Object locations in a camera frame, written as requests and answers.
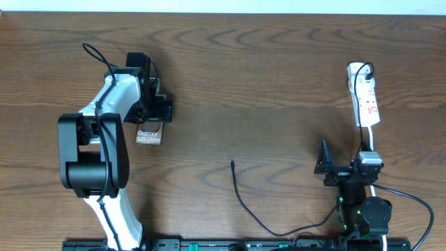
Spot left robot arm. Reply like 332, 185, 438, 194
58, 52, 173, 250

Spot white power strip cord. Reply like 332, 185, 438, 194
367, 125, 388, 251

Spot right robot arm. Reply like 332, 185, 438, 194
314, 140, 392, 250

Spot Galaxy S25 Ultra smartphone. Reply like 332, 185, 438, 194
134, 122, 164, 146

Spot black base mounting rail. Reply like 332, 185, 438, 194
61, 238, 411, 251

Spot black USB charging cable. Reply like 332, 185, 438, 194
230, 61, 376, 237

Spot white power strip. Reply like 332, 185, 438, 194
347, 62, 380, 128

